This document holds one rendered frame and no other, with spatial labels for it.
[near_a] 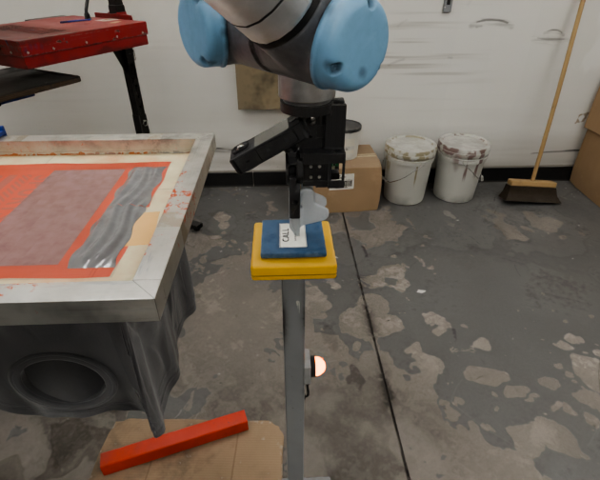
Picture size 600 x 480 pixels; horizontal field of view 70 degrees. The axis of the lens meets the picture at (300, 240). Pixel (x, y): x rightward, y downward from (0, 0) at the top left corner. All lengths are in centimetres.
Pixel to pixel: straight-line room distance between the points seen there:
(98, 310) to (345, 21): 43
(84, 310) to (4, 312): 10
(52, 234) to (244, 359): 112
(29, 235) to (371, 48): 63
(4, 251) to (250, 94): 211
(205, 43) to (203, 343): 152
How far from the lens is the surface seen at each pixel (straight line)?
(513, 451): 169
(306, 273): 64
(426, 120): 298
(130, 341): 75
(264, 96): 272
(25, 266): 75
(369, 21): 37
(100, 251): 71
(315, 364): 87
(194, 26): 48
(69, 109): 309
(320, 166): 60
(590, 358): 211
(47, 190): 97
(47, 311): 61
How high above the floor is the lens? 134
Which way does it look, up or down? 34 degrees down
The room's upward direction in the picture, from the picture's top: straight up
